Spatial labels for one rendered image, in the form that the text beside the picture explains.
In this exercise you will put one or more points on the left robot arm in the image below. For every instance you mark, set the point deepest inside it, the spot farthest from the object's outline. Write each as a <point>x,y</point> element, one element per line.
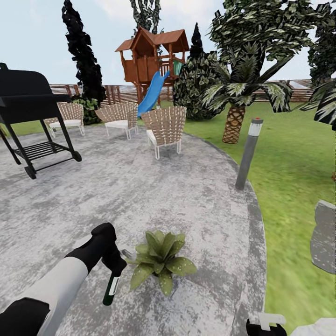
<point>59,287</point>

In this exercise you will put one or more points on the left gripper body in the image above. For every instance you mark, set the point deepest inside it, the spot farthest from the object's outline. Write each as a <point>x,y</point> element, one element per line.
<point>115,262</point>

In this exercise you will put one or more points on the pot plant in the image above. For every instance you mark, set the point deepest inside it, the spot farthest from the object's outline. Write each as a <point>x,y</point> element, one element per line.
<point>157,259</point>

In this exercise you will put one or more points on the bush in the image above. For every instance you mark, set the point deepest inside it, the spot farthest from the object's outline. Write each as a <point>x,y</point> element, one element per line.
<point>90,106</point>
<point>194,76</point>
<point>324,97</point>
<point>241,84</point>

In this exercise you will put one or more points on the insectifuge atomizer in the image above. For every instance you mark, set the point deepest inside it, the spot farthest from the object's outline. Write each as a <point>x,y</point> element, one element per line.
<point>111,289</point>

